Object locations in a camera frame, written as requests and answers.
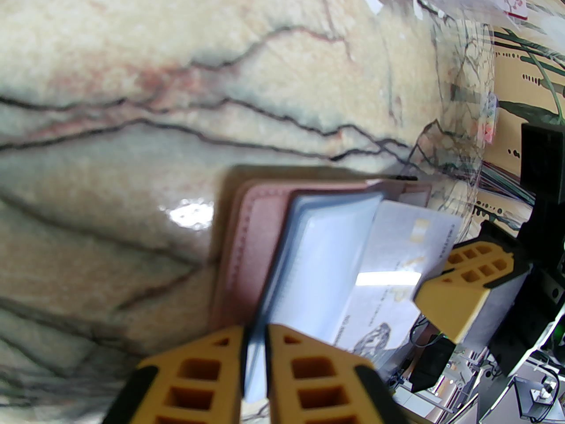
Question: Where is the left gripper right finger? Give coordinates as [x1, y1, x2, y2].
[265, 324, 409, 424]

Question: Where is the white card gold chip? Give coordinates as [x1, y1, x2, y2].
[335, 200, 464, 356]

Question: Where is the colourful marker pen pack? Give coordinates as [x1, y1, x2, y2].
[483, 95, 498, 142]

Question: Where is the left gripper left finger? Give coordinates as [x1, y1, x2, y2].
[102, 325, 245, 424]

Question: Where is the pink leather card holder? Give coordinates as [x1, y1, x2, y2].
[207, 165, 435, 405]

